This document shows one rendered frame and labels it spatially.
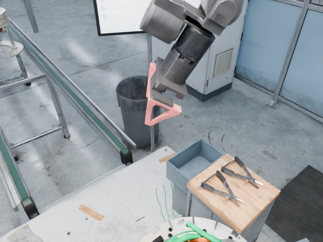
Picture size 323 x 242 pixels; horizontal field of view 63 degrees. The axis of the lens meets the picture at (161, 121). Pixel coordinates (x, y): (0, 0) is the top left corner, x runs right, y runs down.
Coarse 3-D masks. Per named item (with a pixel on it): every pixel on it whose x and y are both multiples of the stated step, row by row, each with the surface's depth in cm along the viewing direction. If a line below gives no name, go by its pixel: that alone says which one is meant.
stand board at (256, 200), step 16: (224, 160) 87; (208, 176) 82; (224, 176) 82; (256, 176) 82; (192, 192) 80; (208, 192) 77; (224, 192) 77; (240, 192) 77; (256, 192) 77; (272, 192) 77; (224, 208) 73; (240, 208) 73; (256, 208) 73; (240, 224) 69
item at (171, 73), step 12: (156, 60) 54; (168, 60) 49; (180, 60) 47; (156, 72) 50; (168, 72) 49; (180, 72) 48; (156, 84) 48; (168, 84) 48; (180, 84) 51; (180, 96) 49
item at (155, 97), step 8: (152, 80) 50; (152, 88) 48; (152, 96) 47; (160, 96) 48; (152, 104) 48; (160, 104) 48; (168, 104) 48; (168, 112) 51; (176, 112) 49; (152, 120) 53; (160, 120) 52
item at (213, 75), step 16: (240, 16) 259; (224, 32) 256; (240, 32) 272; (160, 48) 319; (224, 48) 269; (208, 64) 268; (224, 64) 282; (192, 80) 293; (208, 80) 280; (224, 80) 299; (208, 96) 297
